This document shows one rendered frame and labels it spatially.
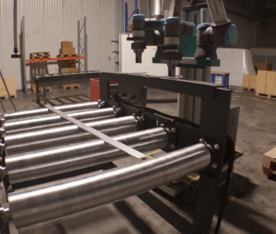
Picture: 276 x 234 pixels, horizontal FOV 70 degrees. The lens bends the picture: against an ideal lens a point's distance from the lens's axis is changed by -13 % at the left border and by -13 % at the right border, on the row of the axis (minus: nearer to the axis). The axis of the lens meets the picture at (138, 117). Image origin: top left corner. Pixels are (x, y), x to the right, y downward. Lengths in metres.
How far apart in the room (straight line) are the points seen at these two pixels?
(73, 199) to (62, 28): 11.17
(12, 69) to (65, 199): 10.64
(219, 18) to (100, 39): 10.85
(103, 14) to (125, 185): 12.00
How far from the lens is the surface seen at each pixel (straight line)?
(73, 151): 0.96
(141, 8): 2.08
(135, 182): 0.76
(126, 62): 6.00
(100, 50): 12.22
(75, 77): 6.53
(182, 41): 2.10
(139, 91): 1.46
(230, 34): 1.64
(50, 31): 11.51
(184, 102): 2.17
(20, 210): 0.67
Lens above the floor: 1.27
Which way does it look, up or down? 15 degrees down
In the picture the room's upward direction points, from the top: straight up
